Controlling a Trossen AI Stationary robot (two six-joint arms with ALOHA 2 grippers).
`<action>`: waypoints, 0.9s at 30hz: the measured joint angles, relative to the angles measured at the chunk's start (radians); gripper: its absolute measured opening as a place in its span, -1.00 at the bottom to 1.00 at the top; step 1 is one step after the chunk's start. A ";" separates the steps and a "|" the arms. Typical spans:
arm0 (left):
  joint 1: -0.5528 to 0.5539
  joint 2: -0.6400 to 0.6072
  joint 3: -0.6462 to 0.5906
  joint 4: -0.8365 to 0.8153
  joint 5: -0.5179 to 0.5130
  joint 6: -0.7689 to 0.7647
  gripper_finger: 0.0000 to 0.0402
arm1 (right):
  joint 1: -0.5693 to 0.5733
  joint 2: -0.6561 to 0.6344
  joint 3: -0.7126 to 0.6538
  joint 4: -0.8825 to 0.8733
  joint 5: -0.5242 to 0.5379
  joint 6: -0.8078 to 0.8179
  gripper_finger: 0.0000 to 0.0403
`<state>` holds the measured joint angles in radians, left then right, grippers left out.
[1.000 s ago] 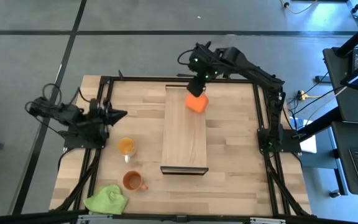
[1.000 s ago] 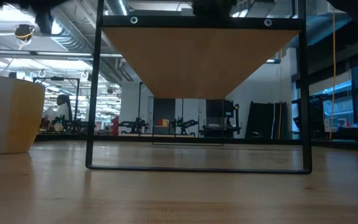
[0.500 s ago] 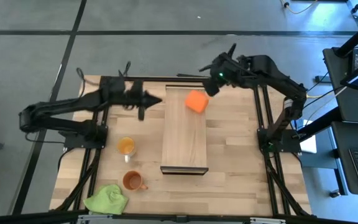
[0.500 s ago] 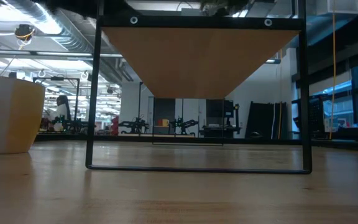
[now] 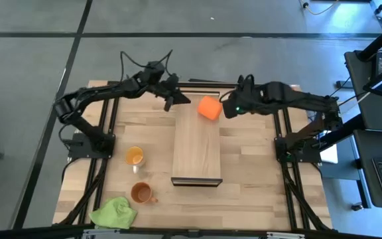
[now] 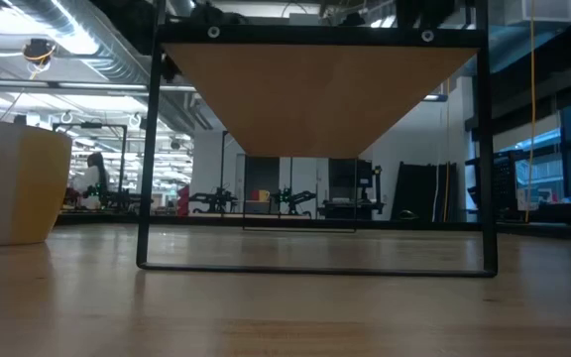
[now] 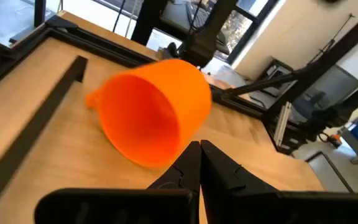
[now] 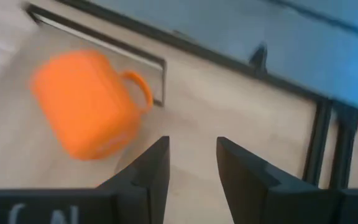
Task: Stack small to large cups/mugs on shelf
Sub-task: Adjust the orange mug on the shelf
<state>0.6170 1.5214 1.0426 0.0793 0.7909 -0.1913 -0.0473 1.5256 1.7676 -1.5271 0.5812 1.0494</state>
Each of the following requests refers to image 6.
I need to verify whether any yellow hanging cable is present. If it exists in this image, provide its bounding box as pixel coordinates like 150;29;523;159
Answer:
524;0;537;224

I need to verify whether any yellow mug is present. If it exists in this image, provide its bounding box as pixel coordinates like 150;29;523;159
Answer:
0;118;74;247

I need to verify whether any wooden shelf with black frame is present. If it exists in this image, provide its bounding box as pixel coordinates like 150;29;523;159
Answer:
135;0;499;278

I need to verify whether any person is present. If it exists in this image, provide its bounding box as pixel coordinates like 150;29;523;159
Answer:
70;152;112;210

